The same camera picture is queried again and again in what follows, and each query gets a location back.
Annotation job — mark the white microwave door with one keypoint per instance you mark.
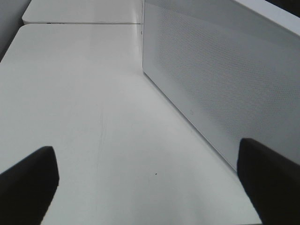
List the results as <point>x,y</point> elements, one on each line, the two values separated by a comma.
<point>232,67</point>

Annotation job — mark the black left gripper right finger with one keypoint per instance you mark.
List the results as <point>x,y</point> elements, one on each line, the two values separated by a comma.
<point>271,181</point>

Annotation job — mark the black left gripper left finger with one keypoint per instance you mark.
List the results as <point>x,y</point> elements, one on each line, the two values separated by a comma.
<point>28,187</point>

